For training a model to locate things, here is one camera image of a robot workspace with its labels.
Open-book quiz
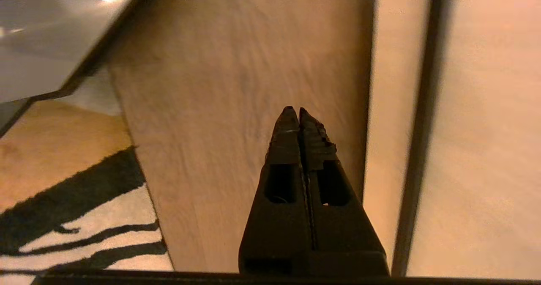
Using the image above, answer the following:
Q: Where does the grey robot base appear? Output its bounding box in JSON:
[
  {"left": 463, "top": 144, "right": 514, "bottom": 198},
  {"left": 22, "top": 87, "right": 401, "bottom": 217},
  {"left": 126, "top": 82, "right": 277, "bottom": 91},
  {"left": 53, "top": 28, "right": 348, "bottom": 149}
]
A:
[{"left": 0, "top": 0, "right": 146, "bottom": 138}]

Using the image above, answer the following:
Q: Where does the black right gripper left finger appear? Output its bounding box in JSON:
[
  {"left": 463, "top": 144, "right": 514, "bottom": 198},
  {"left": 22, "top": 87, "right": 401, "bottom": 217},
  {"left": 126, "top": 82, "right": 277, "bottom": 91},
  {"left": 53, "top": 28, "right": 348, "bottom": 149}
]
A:
[{"left": 238, "top": 106, "right": 314, "bottom": 276}]

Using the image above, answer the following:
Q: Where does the zebra pattern floor rug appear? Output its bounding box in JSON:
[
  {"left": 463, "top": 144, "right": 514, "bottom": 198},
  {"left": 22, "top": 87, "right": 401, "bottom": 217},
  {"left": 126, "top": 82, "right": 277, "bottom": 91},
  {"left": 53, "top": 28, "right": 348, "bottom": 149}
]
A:
[{"left": 0, "top": 67, "right": 175, "bottom": 285}]

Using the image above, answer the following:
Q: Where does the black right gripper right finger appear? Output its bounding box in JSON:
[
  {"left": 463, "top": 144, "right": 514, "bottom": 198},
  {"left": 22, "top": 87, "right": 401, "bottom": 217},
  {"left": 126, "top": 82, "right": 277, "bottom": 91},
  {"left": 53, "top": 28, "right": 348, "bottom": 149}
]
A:
[{"left": 298, "top": 107, "right": 390, "bottom": 277}]

